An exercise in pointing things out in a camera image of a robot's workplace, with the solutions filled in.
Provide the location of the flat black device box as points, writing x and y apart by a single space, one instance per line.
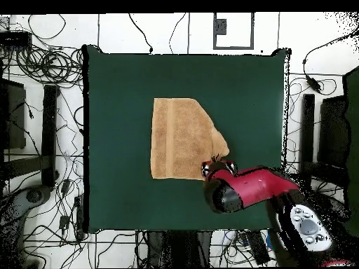
15 39

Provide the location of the long black power strip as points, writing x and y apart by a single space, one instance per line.
258 248

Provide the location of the black stand column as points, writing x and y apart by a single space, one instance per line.
179 249

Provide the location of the small dark grey box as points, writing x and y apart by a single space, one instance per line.
221 26

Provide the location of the black power strip with plugs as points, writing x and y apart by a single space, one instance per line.
80 218

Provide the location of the dark green table cloth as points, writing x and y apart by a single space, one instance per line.
126 84

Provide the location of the dark rectangular box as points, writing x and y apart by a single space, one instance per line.
12 112
333 131

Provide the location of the tan terry towel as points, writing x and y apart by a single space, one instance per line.
179 140

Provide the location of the grey square floor frame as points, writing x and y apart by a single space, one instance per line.
232 48

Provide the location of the small black power adapter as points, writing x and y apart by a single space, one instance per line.
64 222
66 186

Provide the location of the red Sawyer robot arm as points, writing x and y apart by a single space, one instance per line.
252 187

